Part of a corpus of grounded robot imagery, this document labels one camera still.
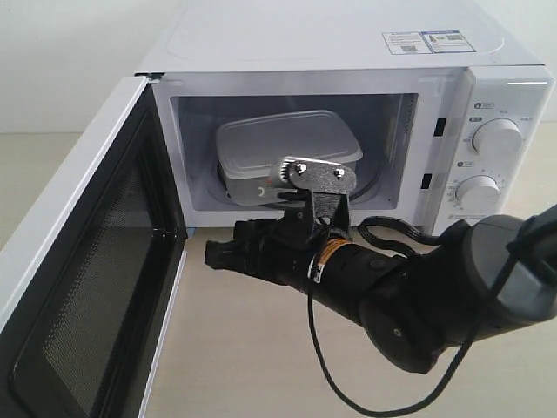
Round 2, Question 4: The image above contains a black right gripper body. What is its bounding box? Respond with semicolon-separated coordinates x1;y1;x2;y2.
233;219;322;288

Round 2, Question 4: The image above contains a clear plastic lidded container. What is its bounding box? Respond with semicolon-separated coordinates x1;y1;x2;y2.
216;110;363;206

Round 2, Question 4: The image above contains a white microwave door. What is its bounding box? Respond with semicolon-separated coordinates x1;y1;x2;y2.
1;76;187;417

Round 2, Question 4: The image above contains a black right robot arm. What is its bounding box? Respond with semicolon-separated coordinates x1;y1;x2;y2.
205;208;556;374

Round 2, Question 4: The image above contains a white microwave oven body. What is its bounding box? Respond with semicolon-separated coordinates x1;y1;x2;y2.
138;1;556;233

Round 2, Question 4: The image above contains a lower white control knob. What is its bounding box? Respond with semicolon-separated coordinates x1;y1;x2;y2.
455;175;500;212

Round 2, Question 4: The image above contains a white control knob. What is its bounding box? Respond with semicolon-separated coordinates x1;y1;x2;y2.
455;175;500;212
472;118;523;158

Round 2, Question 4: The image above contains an upper white control knob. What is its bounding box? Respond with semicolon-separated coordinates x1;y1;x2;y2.
472;118;523;158

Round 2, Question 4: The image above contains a blue white label sticker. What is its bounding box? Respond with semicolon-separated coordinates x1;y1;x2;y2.
382;30;476;55

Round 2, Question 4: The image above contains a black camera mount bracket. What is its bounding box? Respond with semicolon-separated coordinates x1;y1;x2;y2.
289;158;357;239

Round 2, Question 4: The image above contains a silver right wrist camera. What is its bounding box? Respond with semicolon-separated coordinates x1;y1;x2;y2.
265;156;310;205

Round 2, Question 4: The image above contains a black camera cable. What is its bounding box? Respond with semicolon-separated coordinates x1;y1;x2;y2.
306;214;540;415

